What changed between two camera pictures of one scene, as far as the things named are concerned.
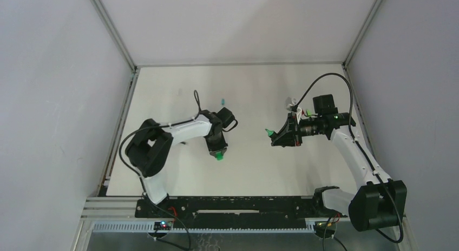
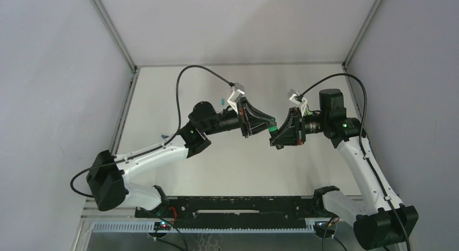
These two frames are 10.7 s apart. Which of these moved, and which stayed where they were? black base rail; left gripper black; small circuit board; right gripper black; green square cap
Moved: left gripper black; green square cap
Stayed: small circuit board; black base rail; right gripper black
